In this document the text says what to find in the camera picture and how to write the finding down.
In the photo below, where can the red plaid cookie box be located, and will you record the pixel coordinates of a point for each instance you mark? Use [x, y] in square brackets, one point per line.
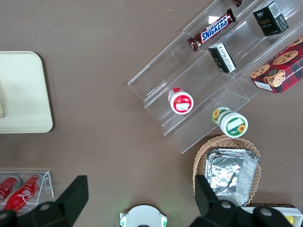
[281, 71]

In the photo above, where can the red lidded snack cup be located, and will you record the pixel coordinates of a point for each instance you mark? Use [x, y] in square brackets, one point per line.
[181, 102]

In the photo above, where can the white and yellow box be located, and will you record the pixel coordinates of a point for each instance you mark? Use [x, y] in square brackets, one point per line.
[293, 212]

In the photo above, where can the clear acrylic stepped display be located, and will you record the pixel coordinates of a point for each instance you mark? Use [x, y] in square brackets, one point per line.
[180, 71]

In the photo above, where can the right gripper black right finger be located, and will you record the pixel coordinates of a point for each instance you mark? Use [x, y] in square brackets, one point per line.
[207, 205]

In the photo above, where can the Snickers chocolate bar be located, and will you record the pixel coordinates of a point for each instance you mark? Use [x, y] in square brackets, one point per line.
[213, 30]

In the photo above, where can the black Face carton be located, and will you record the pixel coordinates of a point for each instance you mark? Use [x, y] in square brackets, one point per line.
[267, 21]

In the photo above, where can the small black carton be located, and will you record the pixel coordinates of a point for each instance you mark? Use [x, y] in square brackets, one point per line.
[222, 58]

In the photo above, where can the red cola bottle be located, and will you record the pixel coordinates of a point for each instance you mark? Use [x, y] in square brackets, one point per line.
[4, 189]

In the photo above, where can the aluminium foil container stack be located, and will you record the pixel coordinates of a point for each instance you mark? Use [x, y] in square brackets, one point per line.
[229, 175]

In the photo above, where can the clear acrylic bottle holder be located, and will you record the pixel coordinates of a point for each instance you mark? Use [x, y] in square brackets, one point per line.
[47, 186]

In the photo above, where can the light tan wicker basket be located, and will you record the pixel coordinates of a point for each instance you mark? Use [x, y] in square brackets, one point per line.
[201, 153]

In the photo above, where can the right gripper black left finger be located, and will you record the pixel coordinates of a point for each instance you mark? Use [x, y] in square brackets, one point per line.
[71, 198]

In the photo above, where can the white round device green lights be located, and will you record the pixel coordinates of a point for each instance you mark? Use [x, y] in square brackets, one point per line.
[142, 215]

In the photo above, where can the cream plastic tray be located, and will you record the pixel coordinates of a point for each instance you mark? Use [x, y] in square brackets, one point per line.
[23, 94]

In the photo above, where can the red cola cans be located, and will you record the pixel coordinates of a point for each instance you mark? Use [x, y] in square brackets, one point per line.
[21, 192]

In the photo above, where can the dark red candy wrapper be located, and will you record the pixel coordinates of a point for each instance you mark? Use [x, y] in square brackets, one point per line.
[238, 2]

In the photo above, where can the green sunflower snack cup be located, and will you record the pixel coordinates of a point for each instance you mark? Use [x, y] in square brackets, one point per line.
[233, 124]

